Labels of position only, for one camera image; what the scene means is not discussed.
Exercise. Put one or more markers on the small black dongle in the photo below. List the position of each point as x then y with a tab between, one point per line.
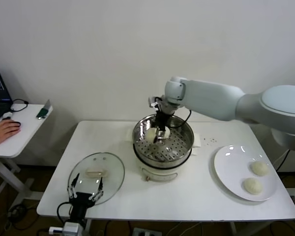
5	119

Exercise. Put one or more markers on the person's bare hand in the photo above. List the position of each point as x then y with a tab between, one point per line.
3	132

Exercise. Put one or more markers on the white electric cooker pot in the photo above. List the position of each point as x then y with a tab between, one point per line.
159	172

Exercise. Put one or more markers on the perforated steel steamer basket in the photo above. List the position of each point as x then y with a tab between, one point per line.
177	150

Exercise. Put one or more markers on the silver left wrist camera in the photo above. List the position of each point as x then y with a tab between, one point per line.
70	228

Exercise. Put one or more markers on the white steamed baozi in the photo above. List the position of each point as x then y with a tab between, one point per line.
150	135
167	134
252	186
260	168

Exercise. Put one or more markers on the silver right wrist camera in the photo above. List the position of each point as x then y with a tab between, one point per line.
154	102

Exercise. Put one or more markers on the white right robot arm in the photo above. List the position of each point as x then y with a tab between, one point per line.
223	103

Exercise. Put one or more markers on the white side table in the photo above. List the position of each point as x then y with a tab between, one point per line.
27	137

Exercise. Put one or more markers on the blue computer mouse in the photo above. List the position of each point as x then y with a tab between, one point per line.
18	123

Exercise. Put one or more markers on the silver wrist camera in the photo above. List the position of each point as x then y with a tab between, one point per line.
154	102
70	228

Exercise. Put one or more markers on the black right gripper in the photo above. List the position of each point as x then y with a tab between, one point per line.
164	119

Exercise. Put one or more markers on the grey floor power strip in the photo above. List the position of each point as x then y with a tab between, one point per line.
147	232

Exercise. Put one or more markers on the glass pot lid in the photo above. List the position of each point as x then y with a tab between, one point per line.
111	172

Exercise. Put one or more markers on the white round plate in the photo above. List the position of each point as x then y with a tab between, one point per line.
231	162

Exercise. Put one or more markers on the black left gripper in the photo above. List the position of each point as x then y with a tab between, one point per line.
81	202

